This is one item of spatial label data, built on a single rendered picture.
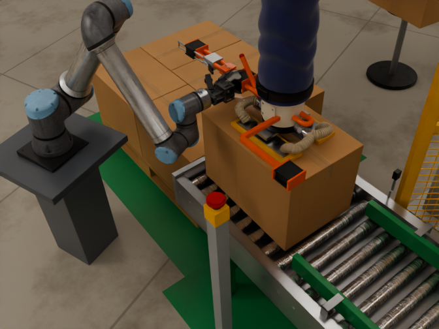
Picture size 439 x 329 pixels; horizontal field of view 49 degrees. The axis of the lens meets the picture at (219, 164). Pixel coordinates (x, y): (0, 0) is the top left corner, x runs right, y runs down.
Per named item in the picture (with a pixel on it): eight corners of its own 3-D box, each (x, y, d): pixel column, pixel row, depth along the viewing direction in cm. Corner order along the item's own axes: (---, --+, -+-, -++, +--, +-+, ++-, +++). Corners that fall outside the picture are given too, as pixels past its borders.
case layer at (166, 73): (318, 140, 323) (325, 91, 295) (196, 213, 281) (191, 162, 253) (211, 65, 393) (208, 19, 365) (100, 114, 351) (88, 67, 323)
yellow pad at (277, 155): (302, 155, 196) (303, 146, 192) (284, 166, 192) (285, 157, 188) (247, 115, 216) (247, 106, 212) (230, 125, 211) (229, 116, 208)
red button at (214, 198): (230, 206, 170) (230, 198, 168) (214, 216, 167) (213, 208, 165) (218, 195, 175) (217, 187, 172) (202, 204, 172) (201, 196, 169)
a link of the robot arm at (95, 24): (78, 10, 167) (179, 165, 194) (101, -3, 175) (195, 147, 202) (61, 21, 175) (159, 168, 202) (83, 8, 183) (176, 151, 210)
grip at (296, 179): (305, 180, 171) (306, 170, 168) (287, 192, 168) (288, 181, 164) (288, 168, 176) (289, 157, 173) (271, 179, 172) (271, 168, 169)
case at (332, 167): (349, 208, 227) (364, 144, 199) (285, 251, 210) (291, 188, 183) (266, 141, 262) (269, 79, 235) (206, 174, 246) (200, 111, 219)
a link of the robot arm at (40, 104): (24, 132, 224) (14, 101, 212) (49, 112, 235) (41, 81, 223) (49, 143, 220) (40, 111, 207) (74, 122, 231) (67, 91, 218)
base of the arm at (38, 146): (49, 163, 224) (44, 147, 217) (24, 145, 233) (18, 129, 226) (81, 142, 235) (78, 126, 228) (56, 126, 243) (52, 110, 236)
